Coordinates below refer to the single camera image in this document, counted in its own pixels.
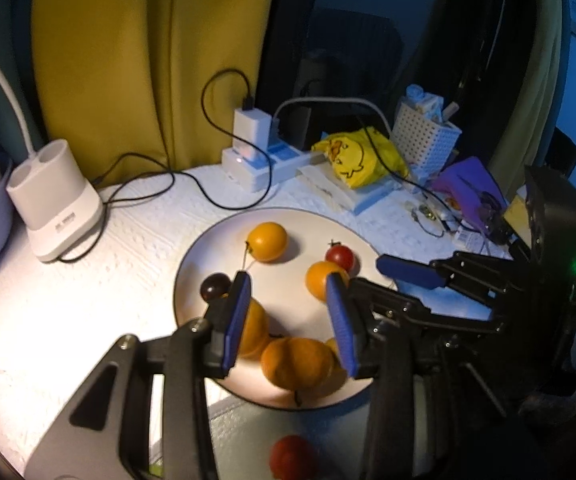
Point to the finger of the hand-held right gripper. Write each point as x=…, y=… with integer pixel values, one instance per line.
x=408, y=272
x=418, y=317

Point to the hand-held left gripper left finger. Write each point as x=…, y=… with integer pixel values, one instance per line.
x=233, y=320

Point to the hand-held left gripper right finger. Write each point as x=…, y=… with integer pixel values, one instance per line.
x=340, y=325

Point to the orange mandarin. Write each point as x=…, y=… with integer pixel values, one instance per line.
x=253, y=332
x=267, y=241
x=295, y=362
x=320, y=280

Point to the dark cherry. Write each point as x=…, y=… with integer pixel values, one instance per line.
x=214, y=286

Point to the white round plate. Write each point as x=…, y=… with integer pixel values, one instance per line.
x=288, y=310

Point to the red cherry tomato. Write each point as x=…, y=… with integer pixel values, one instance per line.
x=293, y=456
x=340, y=257

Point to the white book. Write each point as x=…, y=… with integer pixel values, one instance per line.
x=363, y=195

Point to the grey round placemat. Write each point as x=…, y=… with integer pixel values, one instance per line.
x=248, y=435

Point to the yellow printed bag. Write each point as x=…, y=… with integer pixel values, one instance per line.
x=360, y=155

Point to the white perforated basket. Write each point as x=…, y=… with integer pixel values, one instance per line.
x=425, y=137

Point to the white power strip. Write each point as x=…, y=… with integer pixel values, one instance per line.
x=273, y=165

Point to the pale green curtain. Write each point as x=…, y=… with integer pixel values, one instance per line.
x=535, y=85

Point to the white charger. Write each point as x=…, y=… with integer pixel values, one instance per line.
x=250, y=127

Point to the white desk lamp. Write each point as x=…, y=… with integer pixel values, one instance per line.
x=55, y=210

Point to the yellow curtain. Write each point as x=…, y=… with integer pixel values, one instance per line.
x=133, y=60

